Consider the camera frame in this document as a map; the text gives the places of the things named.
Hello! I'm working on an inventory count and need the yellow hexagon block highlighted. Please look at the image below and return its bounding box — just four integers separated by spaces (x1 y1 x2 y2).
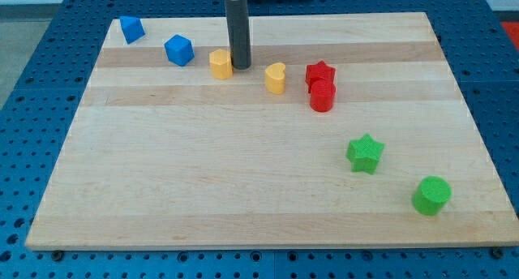
209 49 234 79

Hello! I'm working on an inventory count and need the green cylinder block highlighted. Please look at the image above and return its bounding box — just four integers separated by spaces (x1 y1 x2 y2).
411 176 452 216

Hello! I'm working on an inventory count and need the red cylinder block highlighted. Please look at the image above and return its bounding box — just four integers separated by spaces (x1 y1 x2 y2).
310 79 336 112

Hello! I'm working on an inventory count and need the green star block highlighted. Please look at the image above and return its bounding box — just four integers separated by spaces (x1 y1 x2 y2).
345 134 385 174

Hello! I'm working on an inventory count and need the blue triangular prism block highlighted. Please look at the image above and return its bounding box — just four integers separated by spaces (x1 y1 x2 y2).
119 15 146 44

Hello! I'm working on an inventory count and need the blue cube block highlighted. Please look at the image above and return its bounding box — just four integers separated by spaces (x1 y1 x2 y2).
164 34 195 67

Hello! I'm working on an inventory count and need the yellow heart block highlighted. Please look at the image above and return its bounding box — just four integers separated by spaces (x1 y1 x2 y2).
264 62 286 95

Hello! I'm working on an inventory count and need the red star block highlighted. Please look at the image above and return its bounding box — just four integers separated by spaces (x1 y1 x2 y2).
305 60 336 93

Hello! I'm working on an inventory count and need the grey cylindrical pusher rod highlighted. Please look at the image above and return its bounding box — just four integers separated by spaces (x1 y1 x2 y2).
225 0 251 70

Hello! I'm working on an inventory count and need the wooden board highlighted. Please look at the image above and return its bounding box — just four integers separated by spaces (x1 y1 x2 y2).
26 12 518 251

